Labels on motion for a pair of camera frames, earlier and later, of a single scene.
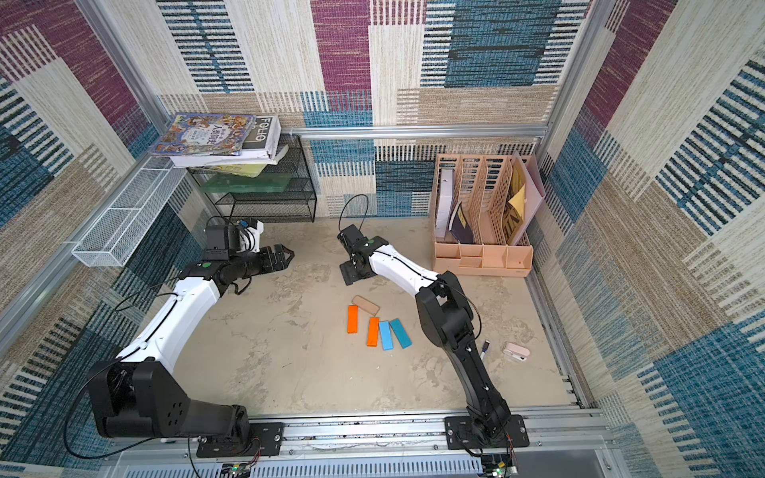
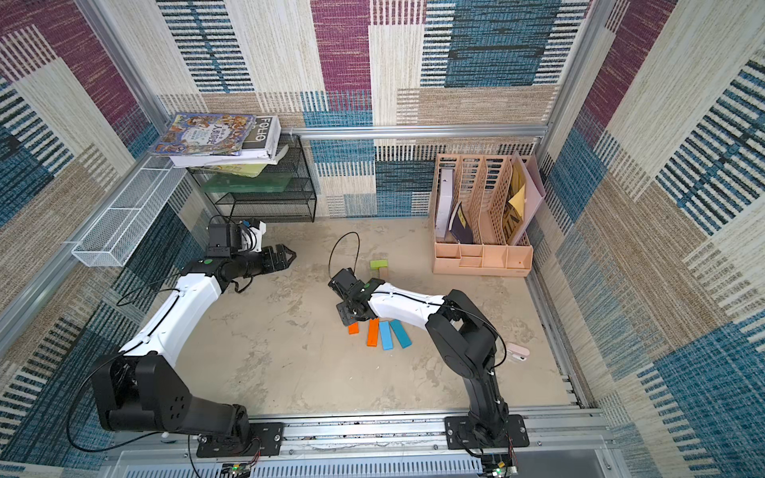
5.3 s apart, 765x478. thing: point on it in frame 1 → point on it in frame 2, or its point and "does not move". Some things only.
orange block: [373, 332] does not move
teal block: [400, 333] does not move
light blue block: [386, 336] does not move
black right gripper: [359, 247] → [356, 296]
